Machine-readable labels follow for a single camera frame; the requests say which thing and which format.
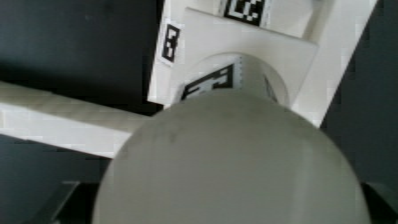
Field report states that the white lamp base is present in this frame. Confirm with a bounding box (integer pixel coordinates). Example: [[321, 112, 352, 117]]
[[147, 0, 321, 106]]

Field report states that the white lamp bulb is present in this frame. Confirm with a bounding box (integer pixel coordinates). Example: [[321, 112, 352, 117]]
[[90, 54, 373, 224]]

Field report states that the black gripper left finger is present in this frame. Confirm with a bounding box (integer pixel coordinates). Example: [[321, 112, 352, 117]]
[[19, 179, 108, 224]]

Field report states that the white U-shaped frame wall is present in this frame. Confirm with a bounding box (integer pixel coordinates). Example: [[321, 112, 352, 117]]
[[0, 0, 378, 157]]

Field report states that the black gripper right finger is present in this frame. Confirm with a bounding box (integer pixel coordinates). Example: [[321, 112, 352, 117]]
[[360, 182, 398, 224]]

